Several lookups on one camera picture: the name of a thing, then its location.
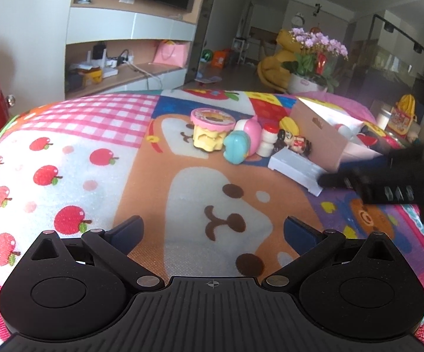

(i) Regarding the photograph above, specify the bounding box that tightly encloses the dark brown doll figurine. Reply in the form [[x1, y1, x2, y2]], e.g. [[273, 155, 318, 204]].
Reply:
[[275, 129, 291, 152]]

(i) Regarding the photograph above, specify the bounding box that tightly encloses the teal plastic toy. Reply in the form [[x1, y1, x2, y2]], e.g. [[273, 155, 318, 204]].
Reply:
[[223, 132, 253, 164]]

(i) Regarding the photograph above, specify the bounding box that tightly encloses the pink cloth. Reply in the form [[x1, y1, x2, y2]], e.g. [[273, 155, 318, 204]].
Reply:
[[296, 92, 377, 119]]

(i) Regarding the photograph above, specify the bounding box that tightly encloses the white power strip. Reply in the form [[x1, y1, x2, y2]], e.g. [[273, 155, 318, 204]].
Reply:
[[116, 49, 136, 65]]

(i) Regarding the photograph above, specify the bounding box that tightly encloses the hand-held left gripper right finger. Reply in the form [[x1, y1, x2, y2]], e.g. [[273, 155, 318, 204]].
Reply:
[[264, 216, 400, 293]]

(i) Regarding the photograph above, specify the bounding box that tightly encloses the yellow-haired doll figurine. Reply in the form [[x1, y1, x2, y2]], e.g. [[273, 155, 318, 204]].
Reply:
[[280, 116, 313, 155]]

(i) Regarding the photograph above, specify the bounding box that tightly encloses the yellow pink cake toy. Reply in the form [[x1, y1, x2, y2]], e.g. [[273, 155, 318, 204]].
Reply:
[[191, 108, 236, 153]]

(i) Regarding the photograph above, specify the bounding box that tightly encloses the colourful cartoon play mat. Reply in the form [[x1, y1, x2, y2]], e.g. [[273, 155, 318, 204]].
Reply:
[[0, 89, 424, 352]]

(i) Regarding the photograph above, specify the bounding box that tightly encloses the black aquarium cabinet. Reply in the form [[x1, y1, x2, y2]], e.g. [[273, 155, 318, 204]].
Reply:
[[359, 15, 424, 108]]

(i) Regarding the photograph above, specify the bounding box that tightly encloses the white step stool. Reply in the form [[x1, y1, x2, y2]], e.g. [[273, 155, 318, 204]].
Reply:
[[233, 38, 248, 65]]

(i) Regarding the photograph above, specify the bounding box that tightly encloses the pink gift bag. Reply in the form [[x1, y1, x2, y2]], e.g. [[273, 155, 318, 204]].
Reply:
[[152, 40, 191, 69]]

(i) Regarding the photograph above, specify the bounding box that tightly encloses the red cartoon bag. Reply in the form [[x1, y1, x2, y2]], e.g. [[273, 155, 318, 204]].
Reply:
[[387, 106, 417, 138]]

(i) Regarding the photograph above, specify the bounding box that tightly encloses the white router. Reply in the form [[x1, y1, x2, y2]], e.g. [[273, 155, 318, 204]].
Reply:
[[69, 50, 105, 73]]

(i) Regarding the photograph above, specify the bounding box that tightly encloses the yellow backpack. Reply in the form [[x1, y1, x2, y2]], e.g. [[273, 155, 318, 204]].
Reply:
[[397, 94, 418, 118]]

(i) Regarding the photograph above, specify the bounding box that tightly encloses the potted pink orchid plant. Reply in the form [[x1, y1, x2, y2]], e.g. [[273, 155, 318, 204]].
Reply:
[[282, 27, 349, 94]]

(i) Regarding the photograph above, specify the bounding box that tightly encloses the white bottle red cap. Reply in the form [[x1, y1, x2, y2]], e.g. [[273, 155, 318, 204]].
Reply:
[[258, 123, 280, 157]]

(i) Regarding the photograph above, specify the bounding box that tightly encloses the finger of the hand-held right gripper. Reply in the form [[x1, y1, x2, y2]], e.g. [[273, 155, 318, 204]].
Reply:
[[318, 170, 367, 191]]

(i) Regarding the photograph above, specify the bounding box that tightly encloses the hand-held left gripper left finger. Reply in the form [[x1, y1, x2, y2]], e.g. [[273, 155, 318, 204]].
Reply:
[[31, 216, 166, 293]]

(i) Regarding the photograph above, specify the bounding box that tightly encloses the white battery charger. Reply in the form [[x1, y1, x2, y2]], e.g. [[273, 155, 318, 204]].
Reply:
[[270, 150, 326, 197]]

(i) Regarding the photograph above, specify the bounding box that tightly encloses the pink plastic toy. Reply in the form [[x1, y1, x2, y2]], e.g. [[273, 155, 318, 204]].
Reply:
[[234, 115, 264, 156]]

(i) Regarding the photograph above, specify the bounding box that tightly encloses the large yellow plush bear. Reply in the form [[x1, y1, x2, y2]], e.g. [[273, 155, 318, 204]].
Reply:
[[258, 28, 308, 94]]

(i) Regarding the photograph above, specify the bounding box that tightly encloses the pink cardboard box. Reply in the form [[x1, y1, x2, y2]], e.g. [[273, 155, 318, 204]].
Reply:
[[291, 99, 393, 174]]

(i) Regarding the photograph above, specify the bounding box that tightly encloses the yellow toy box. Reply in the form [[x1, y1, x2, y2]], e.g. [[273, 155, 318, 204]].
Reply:
[[83, 68, 105, 85]]

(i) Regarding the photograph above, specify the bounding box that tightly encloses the white cylindrical canister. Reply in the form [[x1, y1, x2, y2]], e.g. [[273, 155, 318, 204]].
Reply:
[[375, 103, 395, 129]]

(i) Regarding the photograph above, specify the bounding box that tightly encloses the wall cabinet unit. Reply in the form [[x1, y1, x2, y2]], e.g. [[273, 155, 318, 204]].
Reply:
[[65, 0, 198, 99]]

